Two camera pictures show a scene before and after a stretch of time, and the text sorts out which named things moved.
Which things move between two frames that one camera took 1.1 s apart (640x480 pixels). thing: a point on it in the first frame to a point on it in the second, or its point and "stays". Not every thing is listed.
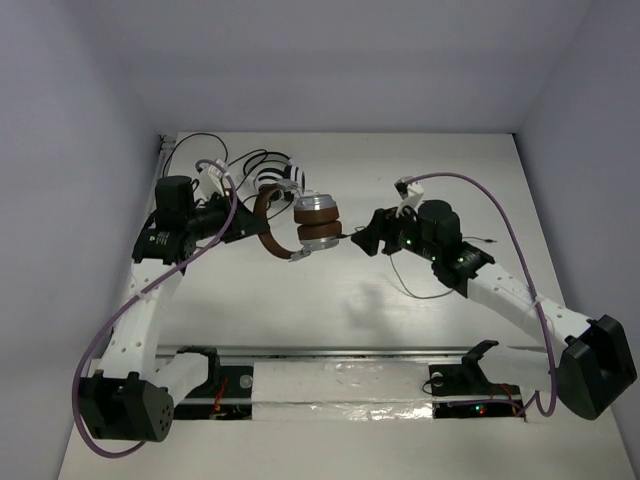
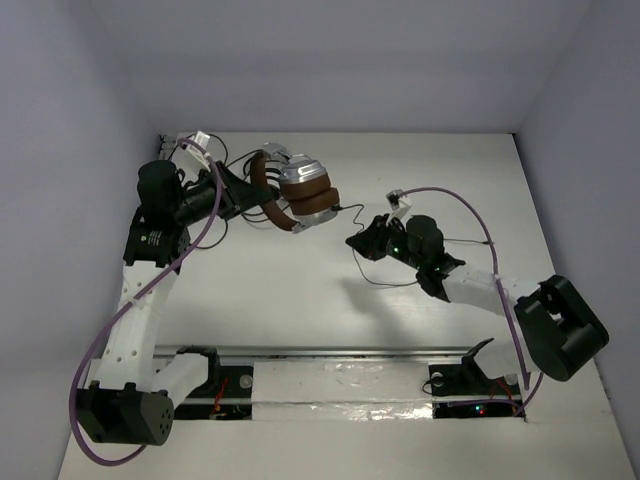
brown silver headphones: x=316 y=217 to x=295 y=190
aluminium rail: x=301 y=352 stays
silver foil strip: x=348 y=391 stays
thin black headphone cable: x=392 y=268 to x=401 y=282
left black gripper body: x=240 y=220 to x=232 y=185
